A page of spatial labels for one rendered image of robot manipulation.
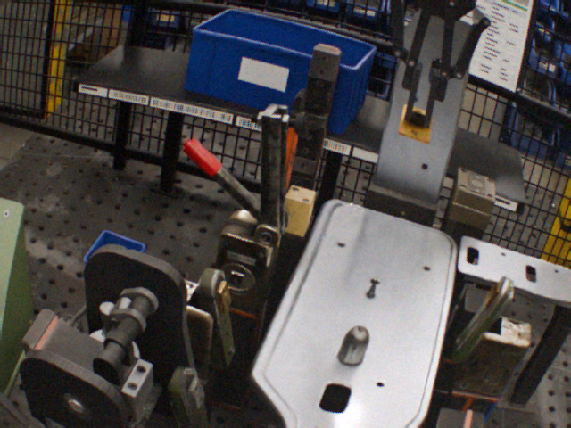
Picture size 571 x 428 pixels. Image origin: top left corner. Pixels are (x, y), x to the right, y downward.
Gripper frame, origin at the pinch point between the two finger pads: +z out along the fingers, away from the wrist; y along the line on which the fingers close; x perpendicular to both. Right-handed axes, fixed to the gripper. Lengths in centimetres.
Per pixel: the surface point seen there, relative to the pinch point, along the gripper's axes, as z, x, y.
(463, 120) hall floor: 129, 300, 35
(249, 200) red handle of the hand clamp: 19.8, -1.1, -17.0
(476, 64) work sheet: 11, 54, 11
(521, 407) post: 58, 12, 40
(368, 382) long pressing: 28.8, -17.1, 3.3
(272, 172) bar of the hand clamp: 14.5, -2.3, -14.7
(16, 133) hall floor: 130, 162, -176
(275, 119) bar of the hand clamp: 7.7, -2.3, -15.5
